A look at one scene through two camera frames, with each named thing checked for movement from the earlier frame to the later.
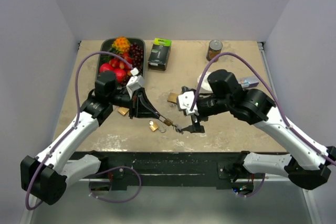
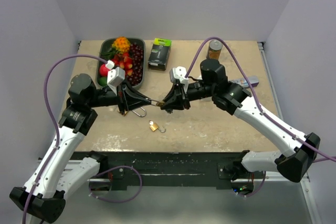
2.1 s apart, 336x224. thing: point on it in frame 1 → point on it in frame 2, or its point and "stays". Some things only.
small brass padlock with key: x=154 y=127 stays
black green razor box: x=159 y=55 stays
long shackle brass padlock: x=167 y=121 → x=160 y=104
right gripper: x=196 y=119 → x=175 y=99
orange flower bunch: x=121 y=45 stays
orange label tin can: x=214 y=48 stays
